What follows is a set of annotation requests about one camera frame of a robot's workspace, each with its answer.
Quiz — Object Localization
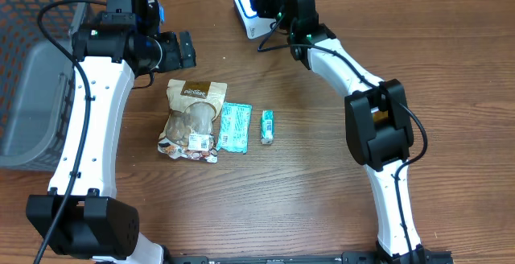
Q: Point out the brown white snack bag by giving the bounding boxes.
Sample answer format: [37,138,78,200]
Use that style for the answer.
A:
[157,79,227,163]

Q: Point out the mint green tissue pack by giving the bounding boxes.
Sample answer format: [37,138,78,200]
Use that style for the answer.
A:
[216,102,252,154]

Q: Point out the teal white tissue pack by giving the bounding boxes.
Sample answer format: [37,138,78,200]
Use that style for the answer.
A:
[261,109,274,145]

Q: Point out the yellow drink bottle grey cap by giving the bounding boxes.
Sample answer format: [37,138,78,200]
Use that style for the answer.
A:
[372,110,389,124]

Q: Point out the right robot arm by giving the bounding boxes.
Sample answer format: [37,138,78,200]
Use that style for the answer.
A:
[249,0,427,263]

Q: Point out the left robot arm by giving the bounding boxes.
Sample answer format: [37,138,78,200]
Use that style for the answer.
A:
[26,0,196,263]

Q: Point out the white barcode scanner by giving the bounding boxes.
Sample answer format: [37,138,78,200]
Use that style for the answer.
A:
[233,0,275,40]

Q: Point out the dark grey plastic basket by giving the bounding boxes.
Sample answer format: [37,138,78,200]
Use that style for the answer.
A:
[1,0,93,171]

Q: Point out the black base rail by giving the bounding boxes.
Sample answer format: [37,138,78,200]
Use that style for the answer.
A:
[165,250,454,264]

